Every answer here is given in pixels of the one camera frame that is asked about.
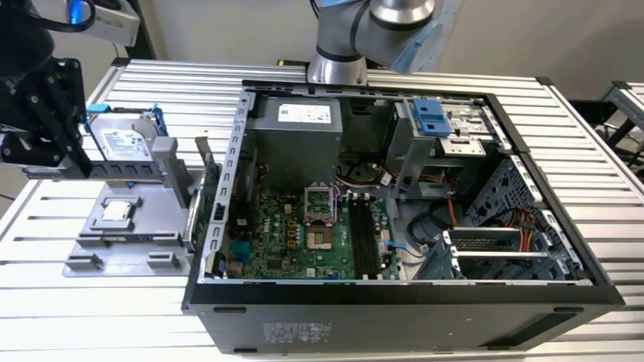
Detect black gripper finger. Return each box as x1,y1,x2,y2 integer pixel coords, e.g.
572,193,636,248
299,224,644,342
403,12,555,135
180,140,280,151
0,127,71,170
27,57,94,179

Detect black RAM slot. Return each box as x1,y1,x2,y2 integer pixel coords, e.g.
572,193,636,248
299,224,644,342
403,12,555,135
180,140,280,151
362,194,378,281
367,194,383,281
355,194,372,281
348,194,367,281

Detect hard disk in blue carrier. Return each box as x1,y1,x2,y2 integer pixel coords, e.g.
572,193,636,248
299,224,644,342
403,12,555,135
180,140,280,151
78,101,168,188

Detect silver CPU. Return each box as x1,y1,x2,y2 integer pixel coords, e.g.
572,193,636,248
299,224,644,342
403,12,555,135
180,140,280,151
103,202,134,222

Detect grey parts rack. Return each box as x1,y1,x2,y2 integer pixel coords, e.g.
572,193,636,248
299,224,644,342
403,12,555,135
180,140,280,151
60,137,203,280

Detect grey power supply box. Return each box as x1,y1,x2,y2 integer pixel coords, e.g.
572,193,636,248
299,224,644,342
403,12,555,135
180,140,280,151
246,96,347,189

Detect metal socket cover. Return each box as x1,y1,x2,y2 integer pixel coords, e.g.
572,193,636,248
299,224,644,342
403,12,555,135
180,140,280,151
302,183,338,224

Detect green motherboard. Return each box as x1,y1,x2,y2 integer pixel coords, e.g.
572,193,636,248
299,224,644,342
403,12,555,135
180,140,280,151
220,188,404,282

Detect CPU socket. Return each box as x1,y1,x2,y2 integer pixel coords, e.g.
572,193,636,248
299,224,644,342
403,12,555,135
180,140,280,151
304,224,336,250

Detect grey optical drive cage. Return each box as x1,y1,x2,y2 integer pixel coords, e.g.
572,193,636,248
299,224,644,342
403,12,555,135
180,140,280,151
387,97,500,198

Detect blue drive bay latch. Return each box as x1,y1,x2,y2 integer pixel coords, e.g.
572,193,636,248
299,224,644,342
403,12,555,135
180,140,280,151
410,98,451,138

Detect black PC case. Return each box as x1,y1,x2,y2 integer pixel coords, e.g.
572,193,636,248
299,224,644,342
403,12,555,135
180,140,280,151
180,78,626,355

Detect grey disk bay cage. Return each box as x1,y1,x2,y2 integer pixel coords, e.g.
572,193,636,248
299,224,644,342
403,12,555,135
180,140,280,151
442,225,576,281

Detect metal slat side table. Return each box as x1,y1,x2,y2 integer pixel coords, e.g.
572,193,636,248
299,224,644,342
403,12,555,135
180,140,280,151
598,80,644,169

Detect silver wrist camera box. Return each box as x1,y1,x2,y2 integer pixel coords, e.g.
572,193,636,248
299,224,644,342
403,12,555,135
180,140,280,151
64,0,142,48

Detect black upright post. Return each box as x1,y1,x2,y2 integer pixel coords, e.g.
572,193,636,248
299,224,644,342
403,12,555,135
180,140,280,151
131,0,158,61

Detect graphics card with metal bracket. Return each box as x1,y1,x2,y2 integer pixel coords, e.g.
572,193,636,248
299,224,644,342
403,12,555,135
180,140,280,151
183,130,224,256

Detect yellow white black wire bundle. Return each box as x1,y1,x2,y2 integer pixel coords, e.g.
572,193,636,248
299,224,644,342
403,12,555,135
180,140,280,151
335,161,395,190

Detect thick black cable loop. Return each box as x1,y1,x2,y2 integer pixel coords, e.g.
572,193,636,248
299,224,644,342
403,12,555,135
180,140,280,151
406,210,450,259

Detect orange power wires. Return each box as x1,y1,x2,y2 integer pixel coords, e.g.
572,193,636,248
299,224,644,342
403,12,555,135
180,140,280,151
420,171,460,230

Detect red yellow orange wires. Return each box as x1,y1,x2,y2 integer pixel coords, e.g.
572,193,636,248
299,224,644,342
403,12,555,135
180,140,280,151
506,209,539,254

